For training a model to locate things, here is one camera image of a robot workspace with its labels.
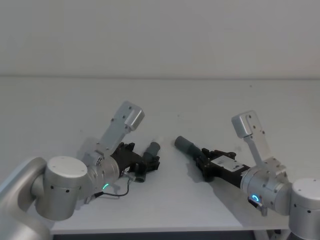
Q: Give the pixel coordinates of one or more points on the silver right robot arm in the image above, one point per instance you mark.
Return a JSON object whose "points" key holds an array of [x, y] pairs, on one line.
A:
{"points": [[305, 197]]}

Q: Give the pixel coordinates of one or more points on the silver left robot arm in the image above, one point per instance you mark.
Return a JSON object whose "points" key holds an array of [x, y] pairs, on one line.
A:
{"points": [[62, 180]]}

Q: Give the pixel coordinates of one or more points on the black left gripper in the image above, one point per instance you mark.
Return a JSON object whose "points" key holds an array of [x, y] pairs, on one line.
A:
{"points": [[130, 160]]}

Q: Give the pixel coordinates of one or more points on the grey stepped tube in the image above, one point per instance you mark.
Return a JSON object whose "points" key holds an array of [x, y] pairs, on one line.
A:
{"points": [[185, 144], [153, 149]]}

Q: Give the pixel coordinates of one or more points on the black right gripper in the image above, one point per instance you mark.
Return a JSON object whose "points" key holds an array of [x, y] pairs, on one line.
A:
{"points": [[225, 172]]}

